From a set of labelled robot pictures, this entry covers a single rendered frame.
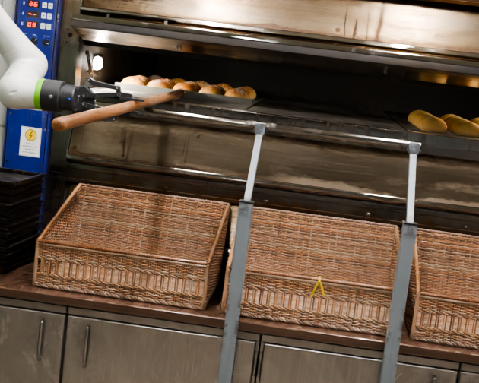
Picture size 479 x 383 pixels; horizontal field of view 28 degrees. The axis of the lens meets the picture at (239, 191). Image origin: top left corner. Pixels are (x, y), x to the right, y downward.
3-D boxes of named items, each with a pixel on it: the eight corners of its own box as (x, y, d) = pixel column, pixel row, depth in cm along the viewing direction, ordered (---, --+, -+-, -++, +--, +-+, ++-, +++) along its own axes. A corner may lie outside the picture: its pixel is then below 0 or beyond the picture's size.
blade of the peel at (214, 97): (251, 106, 374) (252, 99, 374) (114, 89, 378) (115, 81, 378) (258, 102, 410) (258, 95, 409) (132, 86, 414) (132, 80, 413)
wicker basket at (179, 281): (70, 256, 346) (77, 181, 342) (223, 277, 342) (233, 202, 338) (28, 286, 298) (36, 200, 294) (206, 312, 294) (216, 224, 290)
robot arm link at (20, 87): (-6, 115, 280) (-12, 84, 272) (7, 89, 289) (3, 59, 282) (40, 120, 279) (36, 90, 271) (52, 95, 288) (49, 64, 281)
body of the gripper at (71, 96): (68, 82, 282) (99, 86, 281) (65, 110, 283) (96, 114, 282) (61, 82, 274) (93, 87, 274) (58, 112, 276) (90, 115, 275)
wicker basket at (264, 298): (231, 279, 341) (240, 203, 337) (388, 300, 338) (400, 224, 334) (217, 314, 293) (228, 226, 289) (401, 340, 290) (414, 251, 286)
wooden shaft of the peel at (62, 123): (63, 133, 199) (65, 118, 198) (49, 131, 199) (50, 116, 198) (182, 98, 367) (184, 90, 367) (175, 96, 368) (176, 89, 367)
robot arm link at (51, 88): (37, 111, 274) (40, 79, 273) (49, 109, 286) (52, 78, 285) (58, 113, 274) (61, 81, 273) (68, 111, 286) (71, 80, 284)
